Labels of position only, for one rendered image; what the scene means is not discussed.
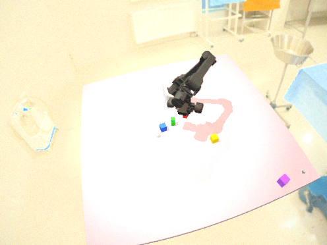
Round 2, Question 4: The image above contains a yellow cube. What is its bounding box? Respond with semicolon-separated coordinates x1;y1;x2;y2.
210;134;218;143

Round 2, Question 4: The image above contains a purple block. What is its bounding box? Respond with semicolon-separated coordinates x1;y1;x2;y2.
277;174;291;187

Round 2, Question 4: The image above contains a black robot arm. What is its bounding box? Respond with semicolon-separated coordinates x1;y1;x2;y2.
167;51;217;116

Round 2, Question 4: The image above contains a blue block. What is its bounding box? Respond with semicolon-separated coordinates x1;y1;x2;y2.
159;123;167;132

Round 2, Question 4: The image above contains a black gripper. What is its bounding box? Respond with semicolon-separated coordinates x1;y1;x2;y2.
167;97;204;113

